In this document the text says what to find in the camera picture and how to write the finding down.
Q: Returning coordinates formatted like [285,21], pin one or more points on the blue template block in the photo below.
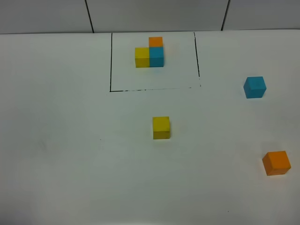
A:
[156,57]

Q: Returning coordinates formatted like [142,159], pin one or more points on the yellow template block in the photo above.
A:
[142,57]

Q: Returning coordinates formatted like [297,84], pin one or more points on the orange template block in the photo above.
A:
[155,42]

